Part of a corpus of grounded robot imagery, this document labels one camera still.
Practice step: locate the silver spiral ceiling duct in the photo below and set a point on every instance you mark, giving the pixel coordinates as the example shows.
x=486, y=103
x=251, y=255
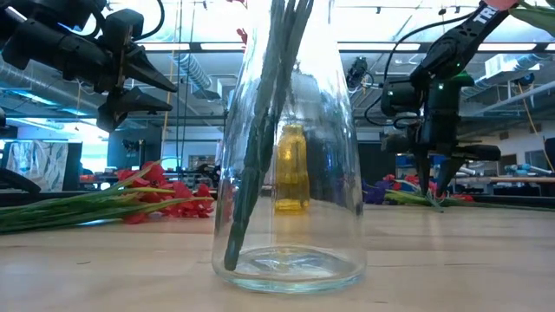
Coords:
x=193, y=71

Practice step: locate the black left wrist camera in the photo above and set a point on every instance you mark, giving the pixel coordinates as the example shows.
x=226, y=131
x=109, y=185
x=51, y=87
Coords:
x=123, y=26

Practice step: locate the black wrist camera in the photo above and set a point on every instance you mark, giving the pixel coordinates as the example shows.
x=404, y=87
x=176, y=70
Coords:
x=401, y=99
x=123, y=26

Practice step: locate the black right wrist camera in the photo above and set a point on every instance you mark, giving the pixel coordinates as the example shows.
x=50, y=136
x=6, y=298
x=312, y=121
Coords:
x=401, y=99

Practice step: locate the pink artificial tulip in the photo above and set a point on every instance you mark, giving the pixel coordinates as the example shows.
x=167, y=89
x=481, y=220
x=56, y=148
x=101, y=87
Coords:
x=533, y=17

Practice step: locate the clear glass vase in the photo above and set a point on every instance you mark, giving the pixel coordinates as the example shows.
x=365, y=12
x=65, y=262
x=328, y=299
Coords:
x=303, y=268

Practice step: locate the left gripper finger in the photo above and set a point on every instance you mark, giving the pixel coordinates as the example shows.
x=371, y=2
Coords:
x=145, y=67
x=130, y=104

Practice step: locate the ceiling light strip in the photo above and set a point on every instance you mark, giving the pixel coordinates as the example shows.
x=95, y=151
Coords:
x=191, y=46
x=379, y=46

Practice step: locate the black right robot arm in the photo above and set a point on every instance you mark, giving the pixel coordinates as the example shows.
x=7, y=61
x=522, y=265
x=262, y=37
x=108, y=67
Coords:
x=459, y=39

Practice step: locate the white ceiling air unit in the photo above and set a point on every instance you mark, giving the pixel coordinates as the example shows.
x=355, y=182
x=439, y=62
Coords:
x=511, y=66

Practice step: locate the black ceiling fixture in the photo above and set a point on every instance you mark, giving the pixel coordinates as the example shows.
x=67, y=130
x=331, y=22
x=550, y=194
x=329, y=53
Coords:
x=357, y=71

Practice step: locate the white patterned cloth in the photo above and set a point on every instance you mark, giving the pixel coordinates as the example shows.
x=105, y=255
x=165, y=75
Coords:
x=37, y=167

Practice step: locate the yellow ribbed glass vase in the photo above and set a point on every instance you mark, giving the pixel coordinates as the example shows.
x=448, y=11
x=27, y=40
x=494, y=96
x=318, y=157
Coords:
x=292, y=173

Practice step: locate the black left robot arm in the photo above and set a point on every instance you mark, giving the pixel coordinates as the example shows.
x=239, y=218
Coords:
x=43, y=43

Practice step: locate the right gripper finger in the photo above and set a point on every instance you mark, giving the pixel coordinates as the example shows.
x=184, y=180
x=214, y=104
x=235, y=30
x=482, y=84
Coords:
x=423, y=173
x=446, y=169

